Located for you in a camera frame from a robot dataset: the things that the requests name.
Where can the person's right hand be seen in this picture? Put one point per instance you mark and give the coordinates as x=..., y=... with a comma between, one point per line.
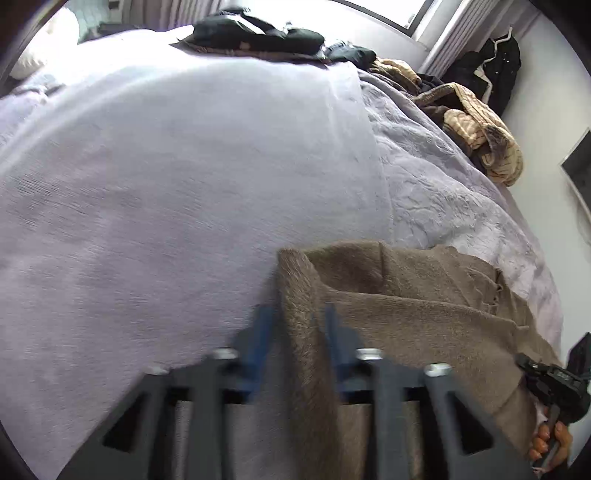
x=541, y=444

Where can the lavender bed cover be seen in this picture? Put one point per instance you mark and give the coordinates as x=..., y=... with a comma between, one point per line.
x=144, y=204

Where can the brown knit sweater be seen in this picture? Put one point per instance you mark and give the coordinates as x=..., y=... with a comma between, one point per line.
x=418, y=307

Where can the hanging dark coats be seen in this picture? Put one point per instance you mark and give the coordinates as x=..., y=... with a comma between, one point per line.
x=491, y=72

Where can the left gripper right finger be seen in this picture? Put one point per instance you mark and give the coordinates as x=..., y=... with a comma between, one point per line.
x=417, y=416

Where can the wall mounted television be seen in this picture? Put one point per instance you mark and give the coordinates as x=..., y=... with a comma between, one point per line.
x=576, y=167

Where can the grey window curtain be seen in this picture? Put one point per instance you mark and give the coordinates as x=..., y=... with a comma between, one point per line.
x=472, y=25

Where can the white round pillow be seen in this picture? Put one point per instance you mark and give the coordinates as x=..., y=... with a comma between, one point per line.
x=52, y=42

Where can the window with dark frame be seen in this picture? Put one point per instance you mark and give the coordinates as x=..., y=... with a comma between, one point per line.
x=403, y=15

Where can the black clothes pile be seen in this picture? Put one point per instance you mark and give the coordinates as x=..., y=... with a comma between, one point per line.
x=234, y=32

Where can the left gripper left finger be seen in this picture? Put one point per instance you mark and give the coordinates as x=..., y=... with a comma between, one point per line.
x=135, y=439

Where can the beige striped clothes pile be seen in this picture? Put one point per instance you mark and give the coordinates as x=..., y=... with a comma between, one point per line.
x=471, y=124

